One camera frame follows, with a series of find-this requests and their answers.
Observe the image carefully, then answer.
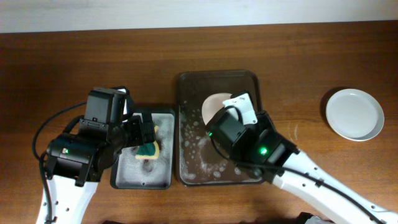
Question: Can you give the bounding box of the yellow green sponge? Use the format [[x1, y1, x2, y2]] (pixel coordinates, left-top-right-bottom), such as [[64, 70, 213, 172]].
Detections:
[[135, 136, 160, 160]]

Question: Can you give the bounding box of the pink plate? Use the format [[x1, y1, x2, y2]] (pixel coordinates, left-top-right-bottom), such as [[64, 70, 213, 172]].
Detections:
[[201, 93, 231, 124]]

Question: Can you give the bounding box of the pale green plate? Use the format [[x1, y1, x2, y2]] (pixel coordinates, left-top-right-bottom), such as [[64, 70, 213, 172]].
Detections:
[[325, 88, 385, 142]]

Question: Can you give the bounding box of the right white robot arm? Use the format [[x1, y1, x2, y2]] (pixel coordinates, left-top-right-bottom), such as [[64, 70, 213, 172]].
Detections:
[[230, 117, 397, 223]]

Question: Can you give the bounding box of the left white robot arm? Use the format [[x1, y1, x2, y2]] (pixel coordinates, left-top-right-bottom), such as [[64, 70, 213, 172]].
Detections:
[[37, 113, 155, 223]]

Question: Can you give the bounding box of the small metal tray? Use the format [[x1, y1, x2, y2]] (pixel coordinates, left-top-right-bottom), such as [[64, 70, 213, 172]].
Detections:
[[110, 108, 175, 189]]

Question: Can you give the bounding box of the brown plastic tray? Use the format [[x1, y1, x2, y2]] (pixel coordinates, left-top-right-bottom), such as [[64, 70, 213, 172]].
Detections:
[[175, 70, 264, 187]]

